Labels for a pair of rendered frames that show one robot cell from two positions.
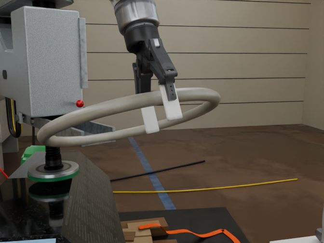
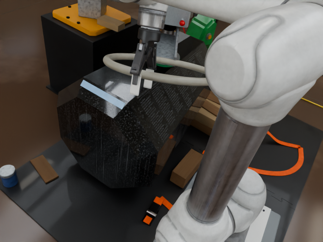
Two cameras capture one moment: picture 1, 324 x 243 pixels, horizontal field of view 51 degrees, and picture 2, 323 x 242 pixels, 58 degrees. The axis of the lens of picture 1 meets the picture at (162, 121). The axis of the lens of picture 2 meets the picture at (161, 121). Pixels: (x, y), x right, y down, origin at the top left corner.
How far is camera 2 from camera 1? 0.73 m
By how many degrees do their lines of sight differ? 44
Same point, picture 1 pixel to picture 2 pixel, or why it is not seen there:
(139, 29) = (141, 31)
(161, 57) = (136, 58)
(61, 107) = (171, 20)
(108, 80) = not seen: outside the picture
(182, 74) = not seen: outside the picture
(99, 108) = (113, 66)
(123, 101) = (123, 69)
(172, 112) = (133, 90)
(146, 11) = (148, 21)
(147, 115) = not seen: hidden behind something
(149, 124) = (146, 82)
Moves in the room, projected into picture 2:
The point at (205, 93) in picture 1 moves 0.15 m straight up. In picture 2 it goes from (177, 82) to (186, 42)
